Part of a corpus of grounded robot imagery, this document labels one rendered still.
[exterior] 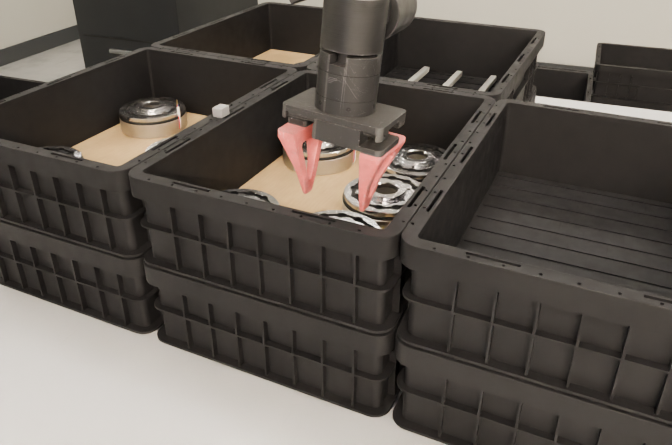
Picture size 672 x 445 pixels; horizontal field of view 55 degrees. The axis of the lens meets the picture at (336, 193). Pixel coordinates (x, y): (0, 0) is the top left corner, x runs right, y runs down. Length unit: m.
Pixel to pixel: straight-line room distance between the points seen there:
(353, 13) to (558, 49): 3.56
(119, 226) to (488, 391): 0.43
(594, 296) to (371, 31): 0.28
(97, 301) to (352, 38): 0.48
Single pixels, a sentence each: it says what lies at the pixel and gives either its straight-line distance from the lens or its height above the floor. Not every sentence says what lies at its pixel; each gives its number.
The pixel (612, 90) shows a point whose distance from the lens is 2.38.
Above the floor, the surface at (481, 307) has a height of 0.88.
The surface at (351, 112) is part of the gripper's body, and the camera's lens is 0.58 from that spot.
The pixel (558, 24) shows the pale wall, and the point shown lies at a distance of 4.05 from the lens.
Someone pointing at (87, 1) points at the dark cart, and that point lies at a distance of 2.60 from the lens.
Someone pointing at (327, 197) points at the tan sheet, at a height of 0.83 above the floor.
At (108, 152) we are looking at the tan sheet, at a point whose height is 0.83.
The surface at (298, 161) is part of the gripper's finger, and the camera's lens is 0.62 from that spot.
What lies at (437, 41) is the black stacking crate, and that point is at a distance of 1.32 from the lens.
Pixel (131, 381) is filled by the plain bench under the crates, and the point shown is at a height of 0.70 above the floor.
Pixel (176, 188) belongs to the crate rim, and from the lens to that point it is 0.65.
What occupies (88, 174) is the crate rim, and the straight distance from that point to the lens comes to 0.73.
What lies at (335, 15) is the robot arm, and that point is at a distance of 0.56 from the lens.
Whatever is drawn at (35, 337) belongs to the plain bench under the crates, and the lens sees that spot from 0.88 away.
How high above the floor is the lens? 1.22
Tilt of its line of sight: 28 degrees down
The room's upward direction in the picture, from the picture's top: straight up
